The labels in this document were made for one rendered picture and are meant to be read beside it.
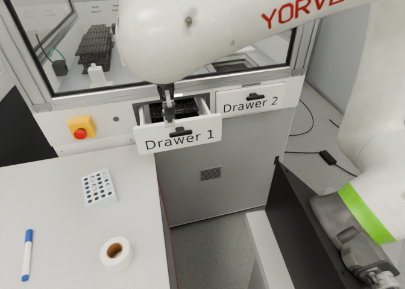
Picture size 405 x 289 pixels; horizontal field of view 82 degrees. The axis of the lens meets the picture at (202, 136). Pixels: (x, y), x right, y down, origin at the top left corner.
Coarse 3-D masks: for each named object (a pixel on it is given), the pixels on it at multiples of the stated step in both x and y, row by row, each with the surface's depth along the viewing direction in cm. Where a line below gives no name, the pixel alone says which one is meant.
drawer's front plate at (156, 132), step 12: (180, 120) 75; (192, 120) 75; (204, 120) 76; (216, 120) 77; (144, 132) 73; (156, 132) 74; (168, 132) 75; (204, 132) 79; (216, 132) 80; (144, 144) 76; (156, 144) 77; (168, 144) 79; (180, 144) 80; (192, 144) 81
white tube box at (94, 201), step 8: (88, 176) 75; (96, 176) 75; (88, 184) 72; (96, 184) 72; (104, 184) 72; (112, 184) 73; (88, 192) 71; (96, 192) 70; (104, 192) 70; (112, 192) 70; (88, 200) 68; (96, 200) 68; (104, 200) 68; (112, 200) 70; (88, 208) 67; (96, 208) 68
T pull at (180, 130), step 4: (176, 128) 74; (180, 128) 74; (172, 132) 73; (176, 132) 73; (180, 132) 72; (184, 132) 73; (188, 132) 73; (192, 132) 73; (172, 136) 72; (176, 136) 73
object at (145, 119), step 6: (198, 102) 98; (204, 102) 90; (144, 108) 99; (198, 108) 97; (204, 108) 87; (144, 114) 92; (198, 114) 94; (204, 114) 89; (144, 120) 86; (150, 120) 92
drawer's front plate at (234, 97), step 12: (276, 84) 92; (216, 96) 89; (228, 96) 89; (240, 96) 91; (276, 96) 95; (216, 108) 92; (228, 108) 93; (240, 108) 94; (252, 108) 96; (264, 108) 97
